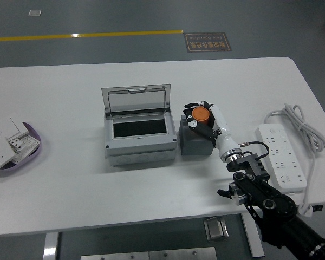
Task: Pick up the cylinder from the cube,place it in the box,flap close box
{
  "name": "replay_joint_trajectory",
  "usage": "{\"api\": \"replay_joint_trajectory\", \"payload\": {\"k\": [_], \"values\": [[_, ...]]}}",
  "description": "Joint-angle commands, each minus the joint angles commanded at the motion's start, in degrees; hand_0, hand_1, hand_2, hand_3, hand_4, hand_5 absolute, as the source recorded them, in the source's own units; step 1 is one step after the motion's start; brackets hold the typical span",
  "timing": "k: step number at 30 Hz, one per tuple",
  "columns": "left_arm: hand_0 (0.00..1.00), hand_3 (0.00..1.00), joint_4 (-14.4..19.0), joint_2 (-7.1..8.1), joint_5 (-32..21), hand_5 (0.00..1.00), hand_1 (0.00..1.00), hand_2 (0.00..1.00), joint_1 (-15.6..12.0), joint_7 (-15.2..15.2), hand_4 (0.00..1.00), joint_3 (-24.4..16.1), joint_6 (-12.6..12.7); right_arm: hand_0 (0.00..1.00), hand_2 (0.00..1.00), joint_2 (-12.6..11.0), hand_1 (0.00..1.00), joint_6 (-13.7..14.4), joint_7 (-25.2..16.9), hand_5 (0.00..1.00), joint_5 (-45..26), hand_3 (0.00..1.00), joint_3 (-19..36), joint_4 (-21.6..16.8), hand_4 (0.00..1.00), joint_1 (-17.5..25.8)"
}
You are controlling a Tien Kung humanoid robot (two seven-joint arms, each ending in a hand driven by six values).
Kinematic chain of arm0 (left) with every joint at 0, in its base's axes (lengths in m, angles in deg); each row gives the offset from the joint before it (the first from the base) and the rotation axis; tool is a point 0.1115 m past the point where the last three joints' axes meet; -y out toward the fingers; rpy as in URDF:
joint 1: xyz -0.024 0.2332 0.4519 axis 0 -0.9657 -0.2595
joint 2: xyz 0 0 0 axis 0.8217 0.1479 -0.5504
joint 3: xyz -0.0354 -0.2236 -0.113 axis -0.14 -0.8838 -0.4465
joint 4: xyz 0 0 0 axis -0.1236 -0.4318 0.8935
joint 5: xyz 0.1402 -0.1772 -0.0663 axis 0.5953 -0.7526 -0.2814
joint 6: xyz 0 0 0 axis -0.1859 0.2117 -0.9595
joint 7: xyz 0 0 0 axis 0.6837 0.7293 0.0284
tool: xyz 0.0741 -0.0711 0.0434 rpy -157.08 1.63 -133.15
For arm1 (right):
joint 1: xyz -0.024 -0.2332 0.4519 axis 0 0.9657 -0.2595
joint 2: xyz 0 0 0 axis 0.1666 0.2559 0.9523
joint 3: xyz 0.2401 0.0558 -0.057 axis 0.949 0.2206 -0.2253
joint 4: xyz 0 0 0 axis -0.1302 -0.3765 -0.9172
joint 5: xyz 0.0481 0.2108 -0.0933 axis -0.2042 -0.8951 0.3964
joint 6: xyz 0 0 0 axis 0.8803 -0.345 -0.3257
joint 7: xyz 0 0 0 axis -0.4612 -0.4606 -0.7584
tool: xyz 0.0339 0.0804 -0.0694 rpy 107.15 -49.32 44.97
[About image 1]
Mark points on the white table leg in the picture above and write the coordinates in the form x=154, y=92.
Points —
x=253, y=235
x=51, y=246

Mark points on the silver floor plate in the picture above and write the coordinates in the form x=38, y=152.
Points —
x=34, y=12

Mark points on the white power plug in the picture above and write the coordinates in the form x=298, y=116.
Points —
x=305, y=210

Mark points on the yellow floor tape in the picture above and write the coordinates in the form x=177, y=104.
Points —
x=97, y=34

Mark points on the white power strip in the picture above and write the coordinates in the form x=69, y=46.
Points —
x=284, y=159

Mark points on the white square switch plate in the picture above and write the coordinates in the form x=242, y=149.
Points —
x=8, y=127

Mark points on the silver metal floor box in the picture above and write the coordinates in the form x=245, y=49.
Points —
x=216, y=228

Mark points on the orange cylinder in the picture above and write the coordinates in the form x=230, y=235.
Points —
x=201, y=115

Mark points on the grey metal base plate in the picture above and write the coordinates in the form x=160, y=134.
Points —
x=151, y=255

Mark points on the purple oval tray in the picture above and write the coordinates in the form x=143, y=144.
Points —
x=29, y=159

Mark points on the grey electrical box clear lid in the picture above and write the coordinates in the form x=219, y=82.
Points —
x=140, y=150

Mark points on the white socket modules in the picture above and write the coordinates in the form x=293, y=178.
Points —
x=23, y=145

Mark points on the brown floor sign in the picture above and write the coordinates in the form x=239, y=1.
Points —
x=207, y=42

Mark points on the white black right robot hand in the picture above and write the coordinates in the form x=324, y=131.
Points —
x=223, y=140

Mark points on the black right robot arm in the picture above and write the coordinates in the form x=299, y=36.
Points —
x=276, y=200

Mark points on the black table control panel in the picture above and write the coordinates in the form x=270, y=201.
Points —
x=318, y=208

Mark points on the grey cube with round hole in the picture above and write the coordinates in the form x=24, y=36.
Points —
x=195, y=146

